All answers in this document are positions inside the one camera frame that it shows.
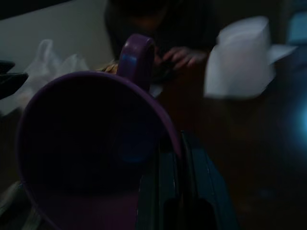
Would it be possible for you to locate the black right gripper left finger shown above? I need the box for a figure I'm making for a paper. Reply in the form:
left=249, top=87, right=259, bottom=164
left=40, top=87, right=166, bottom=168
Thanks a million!
left=137, top=152, right=181, bottom=230

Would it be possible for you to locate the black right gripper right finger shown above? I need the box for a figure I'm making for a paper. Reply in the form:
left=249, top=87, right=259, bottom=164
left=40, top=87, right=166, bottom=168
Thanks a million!
left=180, top=130, right=238, bottom=230

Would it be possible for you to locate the purple mug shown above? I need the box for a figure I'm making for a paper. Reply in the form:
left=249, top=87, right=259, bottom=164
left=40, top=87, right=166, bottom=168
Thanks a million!
left=15, top=33, right=183, bottom=230

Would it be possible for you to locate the person's left hand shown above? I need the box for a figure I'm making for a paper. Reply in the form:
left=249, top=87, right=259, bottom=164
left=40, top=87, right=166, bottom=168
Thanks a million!
left=164, top=46, right=207, bottom=70

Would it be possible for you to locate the white crumpled paper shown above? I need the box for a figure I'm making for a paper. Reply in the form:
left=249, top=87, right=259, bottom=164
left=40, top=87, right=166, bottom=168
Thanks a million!
left=203, top=15, right=298, bottom=99

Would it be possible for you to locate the man in blue t-shirt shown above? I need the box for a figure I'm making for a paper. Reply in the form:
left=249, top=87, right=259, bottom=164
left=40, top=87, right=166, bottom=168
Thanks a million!
left=104, top=0, right=218, bottom=52

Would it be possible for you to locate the white plastic bag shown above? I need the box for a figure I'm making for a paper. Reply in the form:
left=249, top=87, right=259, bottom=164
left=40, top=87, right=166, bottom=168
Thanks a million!
left=0, top=39, right=90, bottom=117

